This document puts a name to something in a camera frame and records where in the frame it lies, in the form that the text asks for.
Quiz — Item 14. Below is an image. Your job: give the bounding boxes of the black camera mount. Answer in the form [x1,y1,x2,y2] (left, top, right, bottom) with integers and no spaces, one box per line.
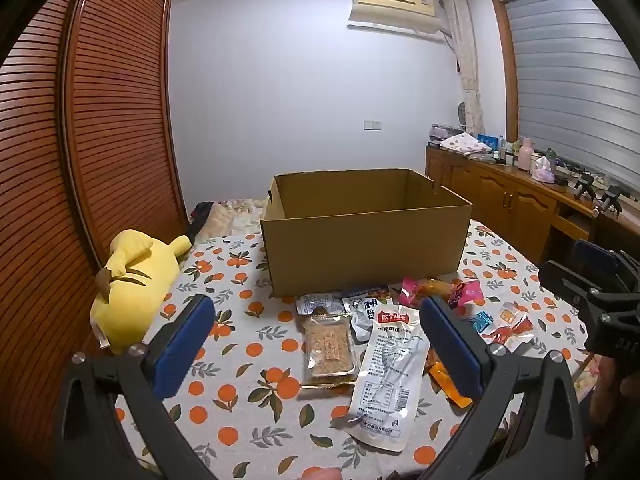
[600,185,623,216]
[572,172,596,201]

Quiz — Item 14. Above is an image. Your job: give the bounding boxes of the brown cardboard box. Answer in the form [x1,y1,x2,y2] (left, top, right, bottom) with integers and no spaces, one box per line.
[260,168,473,297]

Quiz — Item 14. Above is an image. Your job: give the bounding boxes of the dark blue packet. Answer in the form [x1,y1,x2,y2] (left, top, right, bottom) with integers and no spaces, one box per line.
[341,285,391,301]

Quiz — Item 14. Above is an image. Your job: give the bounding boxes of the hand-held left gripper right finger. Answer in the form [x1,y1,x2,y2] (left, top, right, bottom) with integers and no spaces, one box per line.
[419,295,588,480]

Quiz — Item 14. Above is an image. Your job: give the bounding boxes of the grey window blind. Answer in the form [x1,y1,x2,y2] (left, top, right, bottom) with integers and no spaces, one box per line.
[500,0,640,196]

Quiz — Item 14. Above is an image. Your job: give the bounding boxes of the pink tissue pack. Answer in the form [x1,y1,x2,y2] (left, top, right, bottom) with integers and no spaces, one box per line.
[530,156,556,181]

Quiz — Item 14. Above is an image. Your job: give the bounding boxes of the clear biscuit tray packet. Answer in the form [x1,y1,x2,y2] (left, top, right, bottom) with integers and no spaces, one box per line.
[299,312,358,388]

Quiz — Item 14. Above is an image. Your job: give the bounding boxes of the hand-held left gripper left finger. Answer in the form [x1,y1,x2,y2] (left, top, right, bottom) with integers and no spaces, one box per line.
[52,294,216,480]

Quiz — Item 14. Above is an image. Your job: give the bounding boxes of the large white red-label packet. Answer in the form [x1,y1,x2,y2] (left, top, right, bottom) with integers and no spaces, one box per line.
[346,304,431,453]

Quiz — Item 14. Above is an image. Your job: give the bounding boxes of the folded floral cloth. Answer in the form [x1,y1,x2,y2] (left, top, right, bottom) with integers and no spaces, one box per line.
[440,132,493,155]

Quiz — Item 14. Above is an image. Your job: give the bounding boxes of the floral curtain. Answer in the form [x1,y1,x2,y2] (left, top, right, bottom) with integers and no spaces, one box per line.
[442,0,486,136]

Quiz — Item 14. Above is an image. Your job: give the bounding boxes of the wooden window frame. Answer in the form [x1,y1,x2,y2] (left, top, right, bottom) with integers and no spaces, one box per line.
[489,0,640,146]

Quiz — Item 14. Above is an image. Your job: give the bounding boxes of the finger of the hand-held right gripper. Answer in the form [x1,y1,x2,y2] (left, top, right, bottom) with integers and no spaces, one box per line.
[538,259,608,311]
[572,239,631,283]

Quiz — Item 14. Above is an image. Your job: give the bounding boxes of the red white snack packet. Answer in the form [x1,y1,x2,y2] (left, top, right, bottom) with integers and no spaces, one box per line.
[485,317,536,348]

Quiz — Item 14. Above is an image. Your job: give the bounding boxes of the wooden cabinet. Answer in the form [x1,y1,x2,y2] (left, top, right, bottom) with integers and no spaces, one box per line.
[425,145,640,266]

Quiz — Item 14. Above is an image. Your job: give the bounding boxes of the orange print bed sheet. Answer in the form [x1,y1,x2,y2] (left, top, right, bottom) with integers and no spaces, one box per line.
[92,220,601,480]

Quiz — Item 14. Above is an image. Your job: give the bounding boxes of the white black-print packet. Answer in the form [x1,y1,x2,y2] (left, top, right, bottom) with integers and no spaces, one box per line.
[342,296,391,343]

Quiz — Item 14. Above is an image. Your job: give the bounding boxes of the floral quilt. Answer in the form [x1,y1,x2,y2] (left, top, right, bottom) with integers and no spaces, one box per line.
[200,199,268,241]

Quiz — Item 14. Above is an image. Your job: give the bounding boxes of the white orange small packet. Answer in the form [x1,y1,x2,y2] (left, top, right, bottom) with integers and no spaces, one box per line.
[495,301,528,326]

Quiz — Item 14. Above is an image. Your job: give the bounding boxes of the wall air conditioner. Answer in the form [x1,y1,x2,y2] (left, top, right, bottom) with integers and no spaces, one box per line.
[347,0,446,36]

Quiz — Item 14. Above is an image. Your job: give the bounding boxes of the yellow plush toy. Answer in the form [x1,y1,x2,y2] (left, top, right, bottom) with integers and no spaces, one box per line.
[90,229,192,356]

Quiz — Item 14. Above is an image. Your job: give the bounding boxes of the black cloth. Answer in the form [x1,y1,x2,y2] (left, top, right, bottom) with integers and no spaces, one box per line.
[189,201,216,237]

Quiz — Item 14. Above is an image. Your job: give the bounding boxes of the wooden louvered wardrobe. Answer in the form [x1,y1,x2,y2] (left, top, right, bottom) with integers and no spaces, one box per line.
[0,0,190,441]

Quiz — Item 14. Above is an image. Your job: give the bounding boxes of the person's right hand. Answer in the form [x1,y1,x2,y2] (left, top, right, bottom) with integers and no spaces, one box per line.
[590,355,640,428]

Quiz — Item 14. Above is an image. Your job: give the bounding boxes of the magenta candy packet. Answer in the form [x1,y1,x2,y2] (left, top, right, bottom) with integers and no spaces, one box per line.
[447,280,483,308]

